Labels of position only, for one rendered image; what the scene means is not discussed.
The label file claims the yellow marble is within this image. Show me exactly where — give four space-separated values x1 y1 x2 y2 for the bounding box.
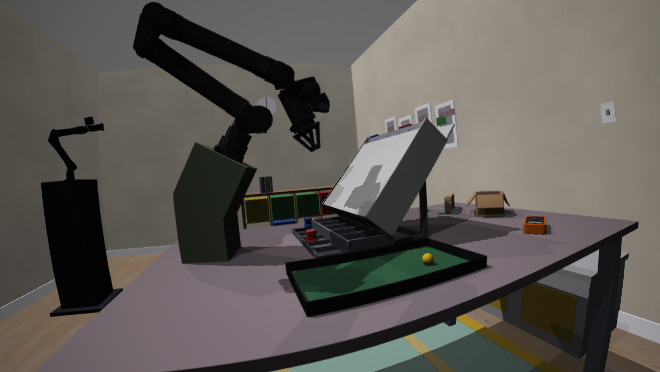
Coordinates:
422 253 434 265

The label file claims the orange digital multimeter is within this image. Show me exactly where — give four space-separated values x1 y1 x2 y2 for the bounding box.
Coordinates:
523 216 546 234

